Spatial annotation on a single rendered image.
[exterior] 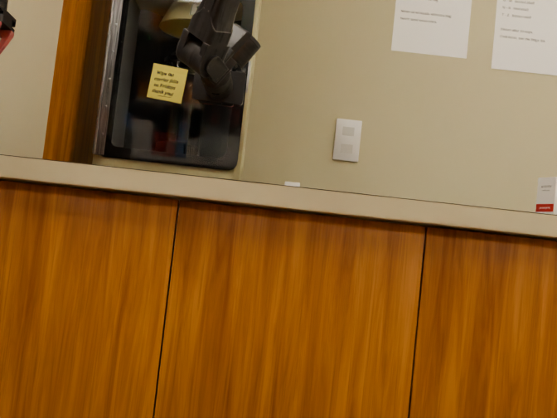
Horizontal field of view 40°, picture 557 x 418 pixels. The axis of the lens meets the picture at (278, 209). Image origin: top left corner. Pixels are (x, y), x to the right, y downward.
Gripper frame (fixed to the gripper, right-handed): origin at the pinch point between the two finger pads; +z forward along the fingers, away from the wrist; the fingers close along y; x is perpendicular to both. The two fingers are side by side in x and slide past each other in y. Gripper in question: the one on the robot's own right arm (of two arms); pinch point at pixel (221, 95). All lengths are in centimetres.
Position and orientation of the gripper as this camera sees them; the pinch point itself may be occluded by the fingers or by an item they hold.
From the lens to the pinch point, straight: 165.3
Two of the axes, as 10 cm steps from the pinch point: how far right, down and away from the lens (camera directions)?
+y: -9.9, -1.2, 0.0
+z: -0.1, 0.7, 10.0
